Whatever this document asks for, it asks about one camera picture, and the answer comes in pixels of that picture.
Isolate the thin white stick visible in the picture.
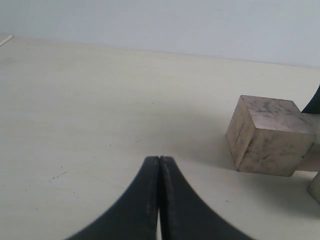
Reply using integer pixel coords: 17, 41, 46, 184
0, 35, 13, 47

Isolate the third largest wooden cube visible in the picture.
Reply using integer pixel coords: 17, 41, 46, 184
307, 171, 320, 203

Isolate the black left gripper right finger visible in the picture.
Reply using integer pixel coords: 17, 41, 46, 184
158, 156, 251, 240

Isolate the second largest wooden cube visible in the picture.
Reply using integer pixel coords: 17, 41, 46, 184
297, 112, 320, 172

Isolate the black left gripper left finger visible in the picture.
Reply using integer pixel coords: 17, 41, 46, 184
69, 156, 160, 240

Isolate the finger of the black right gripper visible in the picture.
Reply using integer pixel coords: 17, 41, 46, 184
302, 86, 320, 114

